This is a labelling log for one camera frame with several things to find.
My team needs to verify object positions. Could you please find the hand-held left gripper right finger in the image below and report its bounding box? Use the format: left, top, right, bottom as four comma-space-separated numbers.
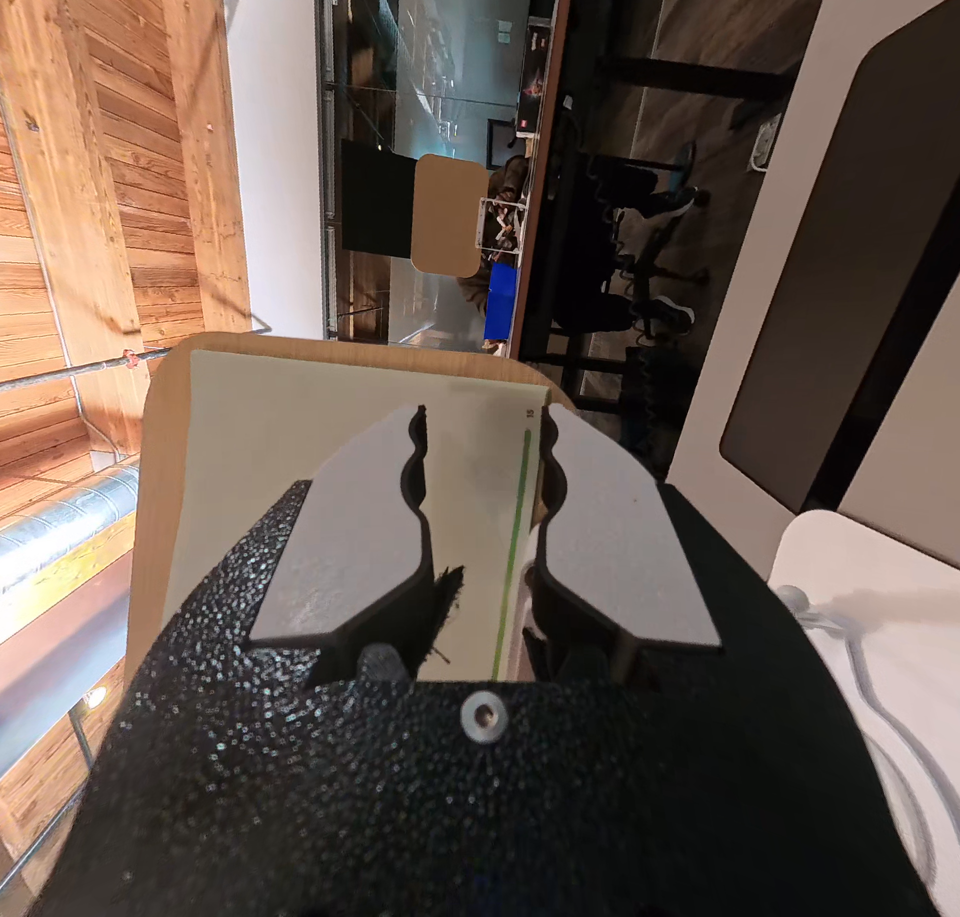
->
528, 405, 723, 652

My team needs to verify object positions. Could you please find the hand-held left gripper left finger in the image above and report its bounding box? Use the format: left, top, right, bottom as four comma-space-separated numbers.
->
247, 404, 440, 659

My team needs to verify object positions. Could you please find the pale green instruction booklet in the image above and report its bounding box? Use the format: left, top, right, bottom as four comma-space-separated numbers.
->
161, 348, 555, 682

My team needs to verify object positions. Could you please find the light wooden desk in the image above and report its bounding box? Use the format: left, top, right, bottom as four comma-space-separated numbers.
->
123, 330, 579, 678

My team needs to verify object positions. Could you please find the white partition with dark panels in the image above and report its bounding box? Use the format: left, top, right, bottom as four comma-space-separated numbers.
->
666, 0, 960, 581

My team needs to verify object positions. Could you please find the blue storage bin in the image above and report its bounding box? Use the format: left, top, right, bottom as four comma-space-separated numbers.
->
483, 263, 521, 342

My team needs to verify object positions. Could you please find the grey sprinkler pipe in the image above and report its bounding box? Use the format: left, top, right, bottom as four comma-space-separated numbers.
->
0, 324, 271, 395

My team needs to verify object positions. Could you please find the light wooden chair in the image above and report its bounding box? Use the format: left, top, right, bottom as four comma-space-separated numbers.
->
410, 153, 491, 278

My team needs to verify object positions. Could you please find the black screen panel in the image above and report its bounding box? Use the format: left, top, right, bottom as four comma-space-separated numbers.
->
339, 139, 418, 260

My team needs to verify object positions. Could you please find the long brown-edged table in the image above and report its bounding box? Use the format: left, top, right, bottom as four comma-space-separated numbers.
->
508, 0, 800, 378

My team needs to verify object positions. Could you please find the white power strip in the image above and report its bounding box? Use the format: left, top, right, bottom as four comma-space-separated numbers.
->
751, 116, 783, 173

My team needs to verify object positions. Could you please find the black toy set box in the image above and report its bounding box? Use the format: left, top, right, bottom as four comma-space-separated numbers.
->
517, 17, 558, 140

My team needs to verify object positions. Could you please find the grey cable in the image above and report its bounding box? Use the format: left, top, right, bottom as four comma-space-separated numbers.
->
776, 585, 950, 884

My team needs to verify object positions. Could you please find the silver ventilation duct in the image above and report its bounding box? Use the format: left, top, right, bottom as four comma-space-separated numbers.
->
0, 461, 141, 596

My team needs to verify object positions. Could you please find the white frame toy assembly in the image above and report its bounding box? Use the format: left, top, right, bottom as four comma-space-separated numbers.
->
474, 195, 530, 257

